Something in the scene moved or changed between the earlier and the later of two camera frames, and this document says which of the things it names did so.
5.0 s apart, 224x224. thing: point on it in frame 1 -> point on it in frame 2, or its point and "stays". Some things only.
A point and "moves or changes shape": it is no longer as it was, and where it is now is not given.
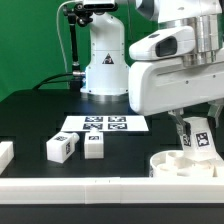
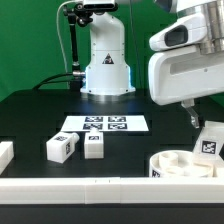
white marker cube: x=94 y=144 stays
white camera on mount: x=99 y=5 stays
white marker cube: x=61 y=146 stays
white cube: x=198 y=140 moves or changes shape
